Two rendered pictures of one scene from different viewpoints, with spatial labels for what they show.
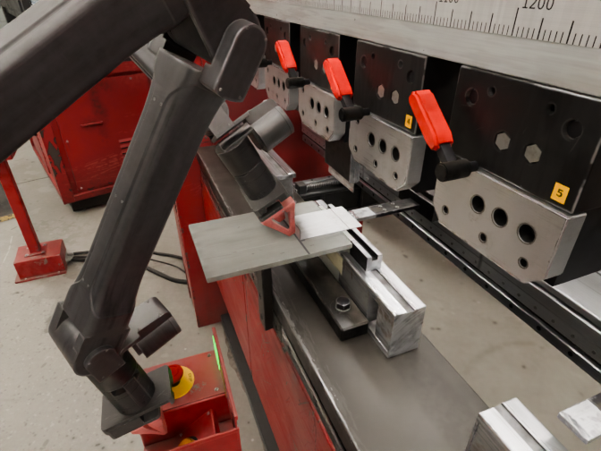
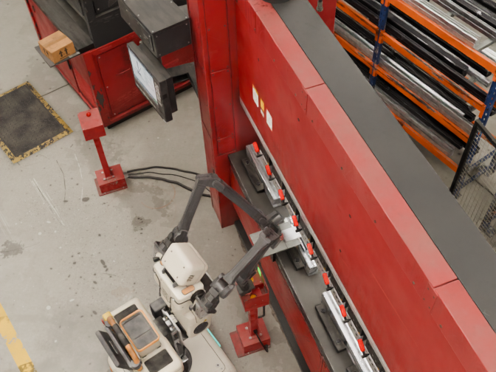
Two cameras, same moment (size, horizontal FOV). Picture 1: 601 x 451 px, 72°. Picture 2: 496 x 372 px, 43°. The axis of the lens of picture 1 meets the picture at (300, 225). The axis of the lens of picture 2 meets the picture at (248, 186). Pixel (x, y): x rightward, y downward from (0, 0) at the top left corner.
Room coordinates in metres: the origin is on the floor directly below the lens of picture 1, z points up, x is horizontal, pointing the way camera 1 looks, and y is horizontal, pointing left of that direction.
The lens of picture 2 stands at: (-1.45, 0.10, 4.23)
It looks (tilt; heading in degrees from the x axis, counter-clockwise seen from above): 52 degrees down; 3
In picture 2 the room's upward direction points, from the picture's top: 3 degrees counter-clockwise
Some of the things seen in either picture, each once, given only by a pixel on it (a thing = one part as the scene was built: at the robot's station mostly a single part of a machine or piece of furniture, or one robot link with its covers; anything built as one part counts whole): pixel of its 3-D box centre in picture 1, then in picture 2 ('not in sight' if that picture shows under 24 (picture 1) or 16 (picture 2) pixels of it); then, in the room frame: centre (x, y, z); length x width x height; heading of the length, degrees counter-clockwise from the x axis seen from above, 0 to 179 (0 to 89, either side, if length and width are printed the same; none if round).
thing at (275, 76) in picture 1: (294, 62); (283, 178); (0.91, 0.01, 1.26); 0.15 x 0.09 x 0.17; 22
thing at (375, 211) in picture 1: (407, 200); not in sight; (0.76, -0.22, 1.01); 0.26 x 0.12 x 0.05; 112
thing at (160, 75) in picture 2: not in sight; (153, 80); (1.61, 0.85, 1.42); 0.45 x 0.12 x 0.36; 34
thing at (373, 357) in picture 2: not in sight; (379, 356); (-0.20, -0.44, 1.26); 0.15 x 0.09 x 0.17; 22
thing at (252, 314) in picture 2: not in sight; (252, 314); (0.45, 0.20, 0.39); 0.05 x 0.05 x 0.54; 20
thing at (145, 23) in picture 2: not in sight; (159, 58); (1.70, 0.80, 1.53); 0.51 x 0.25 x 0.85; 34
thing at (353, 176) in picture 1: (342, 157); not in sight; (0.70, -0.08, 1.13); 0.10 x 0.02 x 0.10; 22
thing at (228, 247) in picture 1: (267, 235); (274, 239); (0.65, 0.06, 1.00); 0.26 x 0.18 x 0.01; 112
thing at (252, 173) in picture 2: not in sight; (252, 175); (1.24, 0.21, 0.89); 0.30 x 0.05 x 0.03; 22
